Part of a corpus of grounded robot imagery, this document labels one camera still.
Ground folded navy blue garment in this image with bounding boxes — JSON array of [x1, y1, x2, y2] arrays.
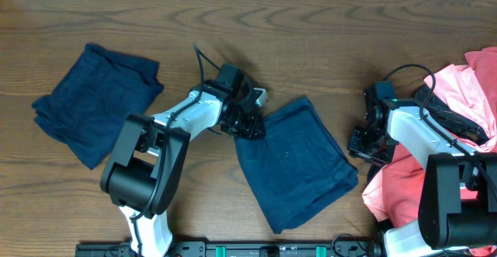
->
[[32, 43, 164, 169]]

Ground navy blue shorts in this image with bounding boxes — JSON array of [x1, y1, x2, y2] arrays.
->
[[235, 96, 358, 234]]

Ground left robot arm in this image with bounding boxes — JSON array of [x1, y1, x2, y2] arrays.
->
[[100, 85, 267, 256]]

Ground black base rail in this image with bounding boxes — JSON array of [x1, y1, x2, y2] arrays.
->
[[74, 237, 385, 257]]

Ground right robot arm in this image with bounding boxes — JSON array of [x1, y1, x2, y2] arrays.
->
[[347, 97, 496, 256]]

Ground red printed t-shirt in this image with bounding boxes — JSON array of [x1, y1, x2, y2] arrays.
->
[[362, 47, 496, 227]]

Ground black patterned garment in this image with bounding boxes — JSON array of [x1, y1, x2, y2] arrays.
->
[[426, 94, 489, 145]]

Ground light pink shirt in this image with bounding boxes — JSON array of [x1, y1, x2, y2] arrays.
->
[[362, 64, 496, 227]]

